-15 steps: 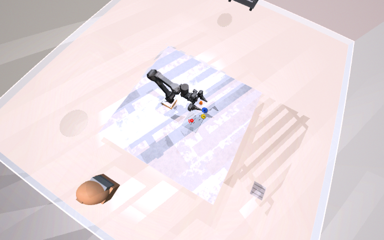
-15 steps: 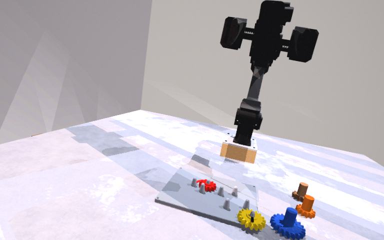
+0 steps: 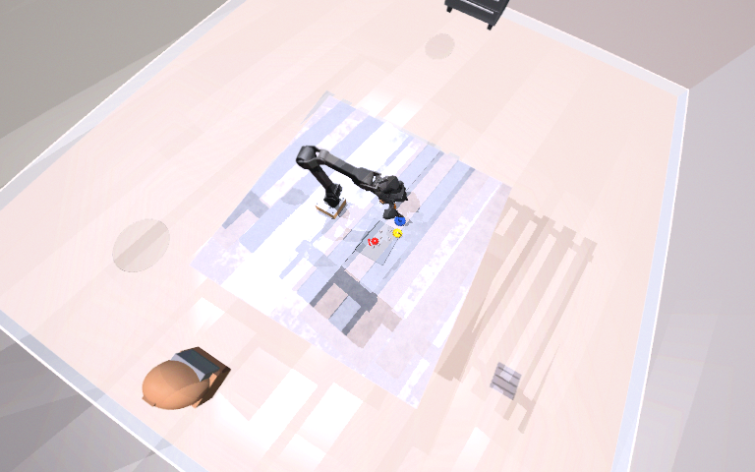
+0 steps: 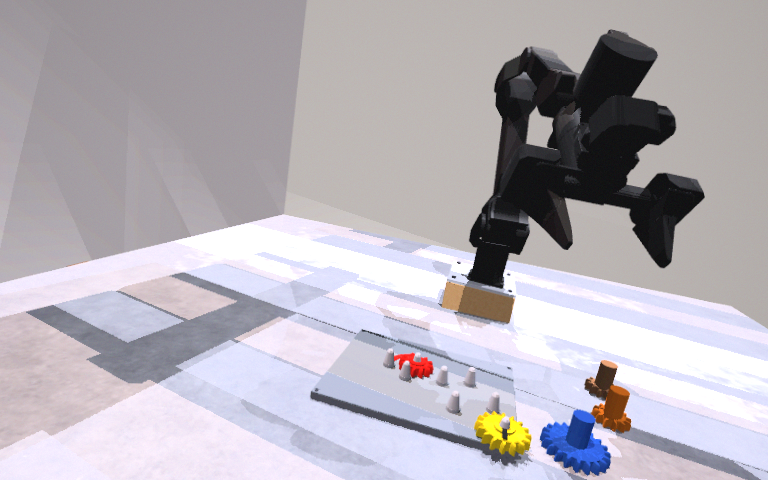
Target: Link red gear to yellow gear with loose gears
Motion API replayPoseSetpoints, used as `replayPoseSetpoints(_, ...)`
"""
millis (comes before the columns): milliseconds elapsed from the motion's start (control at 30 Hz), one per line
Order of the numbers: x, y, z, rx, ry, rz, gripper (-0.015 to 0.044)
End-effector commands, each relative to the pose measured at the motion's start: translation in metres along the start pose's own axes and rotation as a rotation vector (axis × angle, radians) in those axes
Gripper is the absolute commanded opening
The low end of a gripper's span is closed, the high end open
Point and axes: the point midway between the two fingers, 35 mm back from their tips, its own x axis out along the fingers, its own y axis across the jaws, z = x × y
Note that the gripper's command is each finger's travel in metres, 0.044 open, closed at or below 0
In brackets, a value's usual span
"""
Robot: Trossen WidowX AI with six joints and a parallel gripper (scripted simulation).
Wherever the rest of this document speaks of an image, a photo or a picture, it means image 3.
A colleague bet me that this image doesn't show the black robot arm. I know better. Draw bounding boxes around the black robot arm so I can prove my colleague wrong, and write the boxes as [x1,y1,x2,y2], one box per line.
[295,145,407,208]

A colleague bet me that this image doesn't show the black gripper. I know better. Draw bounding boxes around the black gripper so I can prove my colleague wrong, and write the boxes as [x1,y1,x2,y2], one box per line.
[378,180,404,220]

